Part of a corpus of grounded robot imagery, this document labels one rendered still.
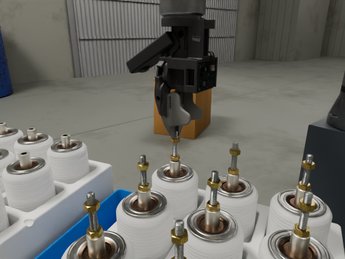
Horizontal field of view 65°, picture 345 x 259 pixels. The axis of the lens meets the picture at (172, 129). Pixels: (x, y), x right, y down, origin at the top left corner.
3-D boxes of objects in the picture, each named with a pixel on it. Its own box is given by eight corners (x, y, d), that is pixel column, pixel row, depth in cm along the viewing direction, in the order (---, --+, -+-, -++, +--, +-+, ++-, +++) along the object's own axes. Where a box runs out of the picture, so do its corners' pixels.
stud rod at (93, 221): (97, 246, 35) (92, 196, 32) (91, 245, 35) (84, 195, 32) (101, 241, 35) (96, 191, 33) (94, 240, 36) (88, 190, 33)
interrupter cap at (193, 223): (185, 243, 38) (185, 239, 37) (187, 209, 45) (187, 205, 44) (241, 246, 37) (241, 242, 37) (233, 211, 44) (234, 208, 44)
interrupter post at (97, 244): (104, 261, 35) (102, 240, 33) (85, 261, 35) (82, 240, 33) (108, 246, 37) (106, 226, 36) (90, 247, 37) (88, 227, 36)
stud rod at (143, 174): (142, 195, 46) (140, 154, 43) (148, 195, 45) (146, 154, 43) (140, 198, 45) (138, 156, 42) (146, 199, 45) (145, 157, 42)
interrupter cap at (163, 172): (200, 176, 55) (201, 173, 55) (171, 188, 51) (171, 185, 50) (178, 162, 61) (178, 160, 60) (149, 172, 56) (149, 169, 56)
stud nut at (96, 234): (97, 240, 34) (96, 234, 33) (84, 238, 34) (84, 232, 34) (104, 229, 35) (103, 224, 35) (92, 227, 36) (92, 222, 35)
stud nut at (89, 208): (94, 214, 32) (94, 208, 32) (81, 212, 33) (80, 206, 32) (101, 204, 34) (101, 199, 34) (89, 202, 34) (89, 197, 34)
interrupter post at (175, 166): (183, 174, 55) (183, 160, 54) (173, 178, 54) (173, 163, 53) (176, 170, 57) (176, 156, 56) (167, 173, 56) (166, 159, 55)
